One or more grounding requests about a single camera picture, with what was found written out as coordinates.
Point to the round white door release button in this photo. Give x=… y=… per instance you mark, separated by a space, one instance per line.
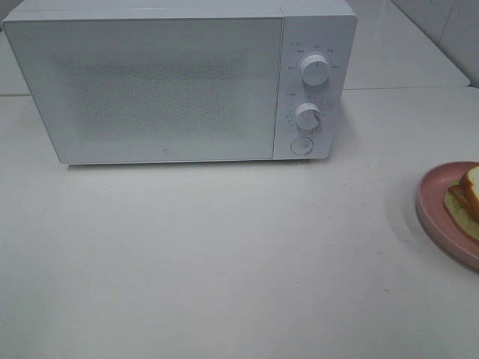
x=302 y=146

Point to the white microwave door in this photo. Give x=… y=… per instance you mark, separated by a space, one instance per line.
x=153 y=90

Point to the pink round plate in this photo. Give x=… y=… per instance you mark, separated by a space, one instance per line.
x=436 y=220

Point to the toast sandwich with filling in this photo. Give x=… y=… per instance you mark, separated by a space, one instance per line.
x=461 y=202

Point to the lower white timer knob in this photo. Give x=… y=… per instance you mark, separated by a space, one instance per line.
x=307 y=116

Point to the upper white power knob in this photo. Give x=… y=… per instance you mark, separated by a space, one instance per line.
x=315 y=69

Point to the white microwave oven body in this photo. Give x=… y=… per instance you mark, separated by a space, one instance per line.
x=326 y=27

